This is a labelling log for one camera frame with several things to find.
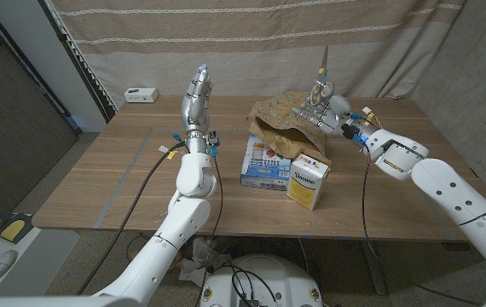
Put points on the grey tape outline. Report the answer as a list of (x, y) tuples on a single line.
[(117, 187)]

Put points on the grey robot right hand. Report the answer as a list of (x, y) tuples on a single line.
[(337, 115)]

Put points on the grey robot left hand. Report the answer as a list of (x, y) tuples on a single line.
[(196, 102)]

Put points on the white yellow carton box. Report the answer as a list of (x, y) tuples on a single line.
[(307, 183)]

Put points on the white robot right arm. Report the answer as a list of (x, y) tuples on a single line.
[(439, 183)]

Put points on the black slanted frame post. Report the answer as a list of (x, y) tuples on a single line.
[(81, 64)]

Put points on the white robot torso base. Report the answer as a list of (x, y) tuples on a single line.
[(277, 277)]

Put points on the beige striped curtain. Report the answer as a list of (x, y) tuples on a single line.
[(268, 55)]

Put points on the grey metal table leg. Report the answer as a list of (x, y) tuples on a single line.
[(375, 268)]

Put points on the crumpled white paper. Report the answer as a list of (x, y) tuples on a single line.
[(202, 256)]

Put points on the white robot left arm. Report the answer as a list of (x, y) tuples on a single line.
[(183, 217)]

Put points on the white power strip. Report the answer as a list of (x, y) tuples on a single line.
[(140, 95)]

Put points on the blue white cardboard box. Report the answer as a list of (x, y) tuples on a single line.
[(264, 170)]

